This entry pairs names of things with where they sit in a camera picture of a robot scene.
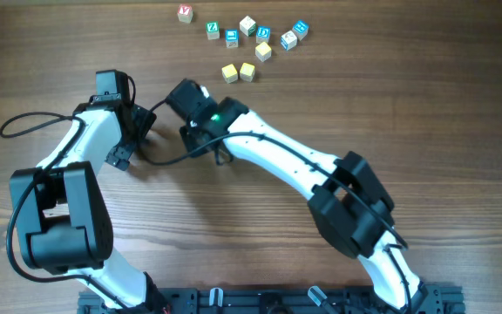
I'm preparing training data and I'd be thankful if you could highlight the white green picture block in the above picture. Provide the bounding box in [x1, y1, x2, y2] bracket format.
[240, 16, 257, 37]

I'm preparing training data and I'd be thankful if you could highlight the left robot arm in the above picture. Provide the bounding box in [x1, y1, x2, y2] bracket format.
[5, 70, 170, 313]

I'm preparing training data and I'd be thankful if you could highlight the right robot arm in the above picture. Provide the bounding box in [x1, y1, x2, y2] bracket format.
[166, 79, 421, 313]

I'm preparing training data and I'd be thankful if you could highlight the green Z letter block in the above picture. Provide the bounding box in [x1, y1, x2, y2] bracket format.
[206, 21, 220, 40]

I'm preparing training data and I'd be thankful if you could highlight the yellow block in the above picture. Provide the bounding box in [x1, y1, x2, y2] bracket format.
[221, 64, 239, 84]
[240, 63, 255, 82]
[255, 42, 272, 62]

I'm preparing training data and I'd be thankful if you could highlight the blue D letter block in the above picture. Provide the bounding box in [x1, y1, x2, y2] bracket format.
[255, 25, 271, 44]

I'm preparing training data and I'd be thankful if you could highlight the red Y letter block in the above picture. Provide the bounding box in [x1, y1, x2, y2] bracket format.
[177, 4, 193, 24]

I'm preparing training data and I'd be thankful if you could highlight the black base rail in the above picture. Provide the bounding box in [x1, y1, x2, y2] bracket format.
[77, 285, 466, 314]

